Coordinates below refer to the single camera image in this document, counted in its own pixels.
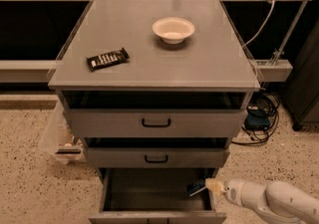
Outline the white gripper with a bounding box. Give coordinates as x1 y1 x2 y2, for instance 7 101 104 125
205 178 268 210

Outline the blue rxbar blueberry bar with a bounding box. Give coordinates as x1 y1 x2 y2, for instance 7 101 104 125
186 179 206 196

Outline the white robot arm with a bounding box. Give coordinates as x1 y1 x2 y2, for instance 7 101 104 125
204 178 319 224

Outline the grey bottom drawer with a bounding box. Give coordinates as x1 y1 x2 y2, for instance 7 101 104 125
89 168 226 224

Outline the grey drawer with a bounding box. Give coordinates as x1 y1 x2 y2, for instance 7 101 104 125
86 147 230 168
65 110 247 138
89 168 226 224

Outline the grey drawer cabinet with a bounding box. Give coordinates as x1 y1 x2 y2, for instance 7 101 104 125
47 0 261 224

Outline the grey middle drawer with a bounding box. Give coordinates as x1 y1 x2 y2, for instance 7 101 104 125
86 147 230 168

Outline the grey top drawer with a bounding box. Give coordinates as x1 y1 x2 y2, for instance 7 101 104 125
65 110 247 138

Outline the white paper bowl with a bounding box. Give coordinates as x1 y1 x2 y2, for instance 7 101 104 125
152 17 195 45

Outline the clear plastic bin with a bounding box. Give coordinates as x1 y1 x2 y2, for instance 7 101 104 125
39 102 86 164

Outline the black snack bar wrapper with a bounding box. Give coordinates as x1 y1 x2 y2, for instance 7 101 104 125
87 48 130 72

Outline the metal railing beam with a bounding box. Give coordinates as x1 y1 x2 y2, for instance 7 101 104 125
0 60 62 83

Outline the blue box with cables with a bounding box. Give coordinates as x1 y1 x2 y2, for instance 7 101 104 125
232 92 281 146

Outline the white power cable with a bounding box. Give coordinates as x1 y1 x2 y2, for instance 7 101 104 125
241 0 277 49

